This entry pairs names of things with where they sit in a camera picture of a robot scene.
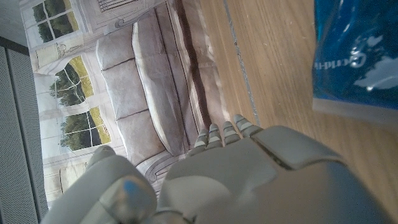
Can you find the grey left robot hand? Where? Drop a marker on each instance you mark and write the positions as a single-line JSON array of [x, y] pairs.
[[248, 180]]

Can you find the blue gel pad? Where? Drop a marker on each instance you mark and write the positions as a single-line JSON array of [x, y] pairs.
[[351, 37]]

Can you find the printed sofa room backdrop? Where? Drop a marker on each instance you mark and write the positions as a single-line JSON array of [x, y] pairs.
[[124, 77]]

